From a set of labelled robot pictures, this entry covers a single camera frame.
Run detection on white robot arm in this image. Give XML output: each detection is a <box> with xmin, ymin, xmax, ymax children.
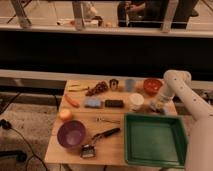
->
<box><xmin>150</xmin><ymin>70</ymin><xmax>213</xmax><ymax>171</ymax></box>

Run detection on red bowl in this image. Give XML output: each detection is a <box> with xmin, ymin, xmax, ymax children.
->
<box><xmin>143</xmin><ymin>78</ymin><xmax>162</xmax><ymax>96</ymax></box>

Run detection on purple bowl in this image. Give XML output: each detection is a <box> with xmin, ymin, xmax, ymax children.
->
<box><xmin>57</xmin><ymin>120</ymin><xmax>86</xmax><ymax>149</ymax></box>

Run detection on white cup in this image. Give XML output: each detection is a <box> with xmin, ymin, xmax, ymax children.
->
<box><xmin>129</xmin><ymin>93</ymin><xmax>144</xmax><ymax>111</ymax></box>

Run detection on light blue cup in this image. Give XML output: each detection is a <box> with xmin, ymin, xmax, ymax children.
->
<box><xmin>125</xmin><ymin>79</ymin><xmax>136</xmax><ymax>92</ymax></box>

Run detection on green plastic tray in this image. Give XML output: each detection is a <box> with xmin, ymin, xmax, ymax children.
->
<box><xmin>124</xmin><ymin>114</ymin><xmax>188</xmax><ymax>169</ymax></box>

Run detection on black rectangular block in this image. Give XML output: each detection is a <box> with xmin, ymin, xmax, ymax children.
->
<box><xmin>105</xmin><ymin>100</ymin><xmax>124</xmax><ymax>108</ymax></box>

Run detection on small metal cup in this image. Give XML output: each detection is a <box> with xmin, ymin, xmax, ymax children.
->
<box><xmin>109</xmin><ymin>79</ymin><xmax>119</xmax><ymax>91</ymax></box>

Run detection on brown grape bunch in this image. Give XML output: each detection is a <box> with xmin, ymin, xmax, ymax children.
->
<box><xmin>86</xmin><ymin>81</ymin><xmax>108</xmax><ymax>96</ymax></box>

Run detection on metal fork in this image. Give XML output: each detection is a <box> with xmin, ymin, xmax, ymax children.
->
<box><xmin>95</xmin><ymin>117</ymin><xmax>120</xmax><ymax>124</ymax></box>

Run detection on blue sponge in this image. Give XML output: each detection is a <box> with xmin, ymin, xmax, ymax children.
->
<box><xmin>84</xmin><ymin>97</ymin><xmax>102</xmax><ymax>108</ymax></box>

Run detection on wooden board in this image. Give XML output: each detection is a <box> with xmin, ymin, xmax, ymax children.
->
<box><xmin>44</xmin><ymin>79</ymin><xmax>178</xmax><ymax>167</ymax></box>

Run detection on yellow banana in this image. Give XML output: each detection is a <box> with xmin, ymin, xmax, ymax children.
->
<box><xmin>68</xmin><ymin>84</ymin><xmax>89</xmax><ymax>92</ymax></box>

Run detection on orange carrot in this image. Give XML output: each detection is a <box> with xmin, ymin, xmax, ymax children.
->
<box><xmin>64</xmin><ymin>94</ymin><xmax>80</xmax><ymax>108</ymax></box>

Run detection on red yellow apple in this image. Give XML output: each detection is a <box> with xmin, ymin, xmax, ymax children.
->
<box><xmin>59</xmin><ymin>109</ymin><xmax>73</xmax><ymax>122</ymax></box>

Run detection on seated person in background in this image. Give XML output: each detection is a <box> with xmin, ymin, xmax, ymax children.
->
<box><xmin>117</xmin><ymin>0</ymin><xmax>163</xmax><ymax>28</ymax></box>

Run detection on black handled brush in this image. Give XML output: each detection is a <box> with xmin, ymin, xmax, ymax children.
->
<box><xmin>80</xmin><ymin>127</ymin><xmax>120</xmax><ymax>158</ymax></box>

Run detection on black cable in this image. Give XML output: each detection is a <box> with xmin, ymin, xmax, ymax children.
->
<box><xmin>0</xmin><ymin>92</ymin><xmax>49</xmax><ymax>171</ymax></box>

